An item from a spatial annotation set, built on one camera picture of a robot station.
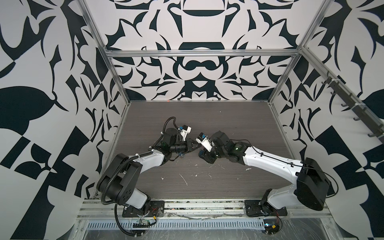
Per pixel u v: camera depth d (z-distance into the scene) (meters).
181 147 0.74
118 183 0.44
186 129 0.81
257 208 0.74
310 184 0.42
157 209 0.74
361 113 0.55
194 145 0.78
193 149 0.78
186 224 0.71
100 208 0.76
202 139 0.70
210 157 0.71
